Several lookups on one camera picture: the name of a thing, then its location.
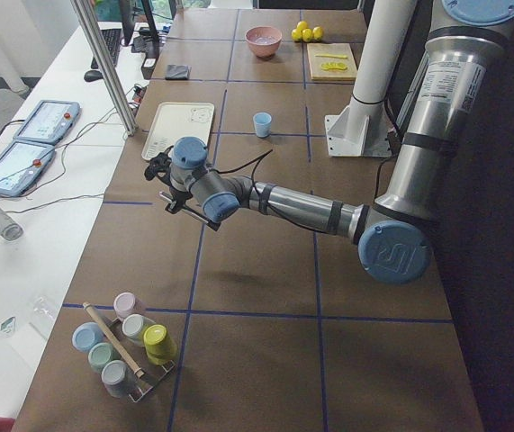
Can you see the wooden cutting board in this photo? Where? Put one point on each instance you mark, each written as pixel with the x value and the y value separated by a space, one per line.
pixel 339 48

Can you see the blue upside-down cup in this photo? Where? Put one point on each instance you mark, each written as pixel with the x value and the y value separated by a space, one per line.
pixel 86 336

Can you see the aluminium frame post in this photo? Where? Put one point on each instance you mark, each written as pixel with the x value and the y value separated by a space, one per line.
pixel 92 31

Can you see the pile of clear ice cubes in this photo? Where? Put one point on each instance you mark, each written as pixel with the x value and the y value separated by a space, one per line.
pixel 264 40

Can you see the grey upside-down cup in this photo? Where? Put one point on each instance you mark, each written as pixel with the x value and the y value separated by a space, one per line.
pixel 118 379

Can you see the white cup rack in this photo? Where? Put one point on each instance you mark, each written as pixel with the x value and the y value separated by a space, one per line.
pixel 147 377

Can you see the green upside-down cup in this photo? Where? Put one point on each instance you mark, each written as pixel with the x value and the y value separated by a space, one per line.
pixel 100 355

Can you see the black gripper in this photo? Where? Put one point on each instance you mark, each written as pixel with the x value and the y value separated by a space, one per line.
pixel 177 194

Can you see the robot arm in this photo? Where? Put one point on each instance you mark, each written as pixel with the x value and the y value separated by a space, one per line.
pixel 464 39

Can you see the pink upside-down cup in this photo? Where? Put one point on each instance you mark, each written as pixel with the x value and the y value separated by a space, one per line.
pixel 126 304

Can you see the teach pendant lower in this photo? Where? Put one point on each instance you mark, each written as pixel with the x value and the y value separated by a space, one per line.
pixel 21 164

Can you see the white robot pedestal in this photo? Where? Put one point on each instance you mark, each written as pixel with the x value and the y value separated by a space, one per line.
pixel 361 129

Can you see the cream bear tray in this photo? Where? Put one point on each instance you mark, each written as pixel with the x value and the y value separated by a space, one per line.
pixel 175 120

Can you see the black keyboard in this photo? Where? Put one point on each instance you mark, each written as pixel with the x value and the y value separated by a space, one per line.
pixel 113 38

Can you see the yellow plastic knife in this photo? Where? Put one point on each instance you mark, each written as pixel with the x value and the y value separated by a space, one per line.
pixel 331 56

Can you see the teach pendant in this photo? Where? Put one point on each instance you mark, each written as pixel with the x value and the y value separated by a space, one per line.
pixel 21 164
pixel 49 122

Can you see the grey folded cloth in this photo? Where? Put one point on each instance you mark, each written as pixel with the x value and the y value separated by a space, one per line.
pixel 177 72

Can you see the light blue plastic cup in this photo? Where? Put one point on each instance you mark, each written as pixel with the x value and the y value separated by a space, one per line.
pixel 262 124

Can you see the white upside-down cup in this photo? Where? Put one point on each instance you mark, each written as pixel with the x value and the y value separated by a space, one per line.
pixel 134 326

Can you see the black orange connector box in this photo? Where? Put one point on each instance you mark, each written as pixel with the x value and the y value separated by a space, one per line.
pixel 138 93

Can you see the yellow lemon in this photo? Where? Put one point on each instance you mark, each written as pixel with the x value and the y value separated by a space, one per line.
pixel 301 25
pixel 317 33
pixel 307 35
pixel 296 34

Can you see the black computer mouse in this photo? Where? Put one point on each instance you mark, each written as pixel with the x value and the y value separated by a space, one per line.
pixel 92 75

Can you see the teach pendant upper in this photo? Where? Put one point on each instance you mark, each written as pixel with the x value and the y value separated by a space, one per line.
pixel 49 122

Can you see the yellow-green upside-down cup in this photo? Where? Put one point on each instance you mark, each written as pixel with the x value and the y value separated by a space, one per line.
pixel 160 347

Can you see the pink bowl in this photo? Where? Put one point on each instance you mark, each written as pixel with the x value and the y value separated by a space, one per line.
pixel 259 50

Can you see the lemon slices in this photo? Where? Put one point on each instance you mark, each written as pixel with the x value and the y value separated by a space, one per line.
pixel 333 66

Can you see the steel muddler black tip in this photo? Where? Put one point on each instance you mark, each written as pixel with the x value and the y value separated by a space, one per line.
pixel 167 197

